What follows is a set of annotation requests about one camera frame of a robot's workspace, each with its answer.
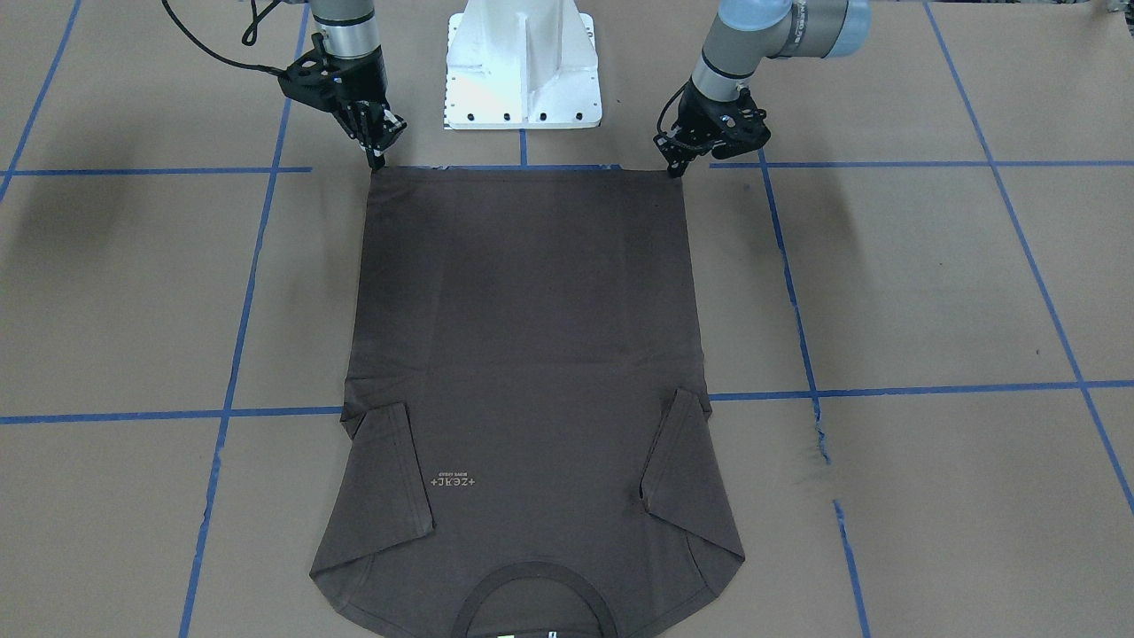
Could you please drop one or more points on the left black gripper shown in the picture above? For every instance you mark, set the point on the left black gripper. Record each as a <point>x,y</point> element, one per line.
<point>700,113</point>

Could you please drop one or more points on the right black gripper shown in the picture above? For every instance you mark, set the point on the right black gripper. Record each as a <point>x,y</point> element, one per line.
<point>361,86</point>

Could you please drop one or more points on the dark brown t-shirt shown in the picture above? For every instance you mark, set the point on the dark brown t-shirt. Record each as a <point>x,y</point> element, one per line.
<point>527,408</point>

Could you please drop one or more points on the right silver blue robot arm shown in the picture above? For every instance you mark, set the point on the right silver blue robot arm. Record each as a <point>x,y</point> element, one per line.
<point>346,29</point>

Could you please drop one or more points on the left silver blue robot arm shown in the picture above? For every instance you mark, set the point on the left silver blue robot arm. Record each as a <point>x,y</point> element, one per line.
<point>744,33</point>

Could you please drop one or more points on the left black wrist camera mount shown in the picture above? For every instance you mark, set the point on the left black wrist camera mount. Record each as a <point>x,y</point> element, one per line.
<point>739,126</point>

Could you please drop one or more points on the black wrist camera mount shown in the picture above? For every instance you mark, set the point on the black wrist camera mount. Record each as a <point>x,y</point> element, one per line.
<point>739,126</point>
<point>307,81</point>

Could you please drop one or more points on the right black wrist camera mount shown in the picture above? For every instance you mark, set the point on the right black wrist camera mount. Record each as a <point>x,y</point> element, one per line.
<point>307,81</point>

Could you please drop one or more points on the white pedestal column base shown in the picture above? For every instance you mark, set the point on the white pedestal column base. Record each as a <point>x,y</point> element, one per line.
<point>522,65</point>

